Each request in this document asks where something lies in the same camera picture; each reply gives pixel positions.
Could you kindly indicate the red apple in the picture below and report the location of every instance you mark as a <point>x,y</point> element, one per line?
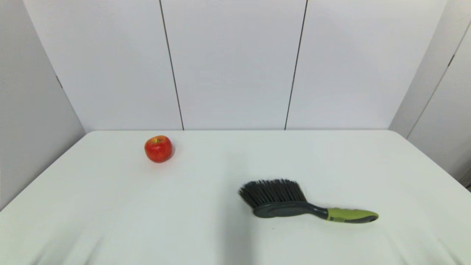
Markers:
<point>158,149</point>

